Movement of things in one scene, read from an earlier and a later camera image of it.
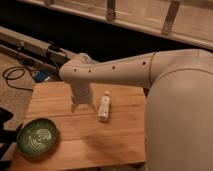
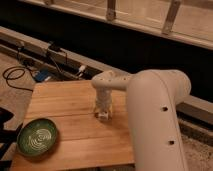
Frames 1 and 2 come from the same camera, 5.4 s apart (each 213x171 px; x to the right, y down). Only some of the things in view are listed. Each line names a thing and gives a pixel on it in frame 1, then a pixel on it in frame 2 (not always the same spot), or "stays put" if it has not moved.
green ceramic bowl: (36, 137) stays put
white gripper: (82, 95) to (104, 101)
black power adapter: (54, 47) stays put
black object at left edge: (8, 137) stays put
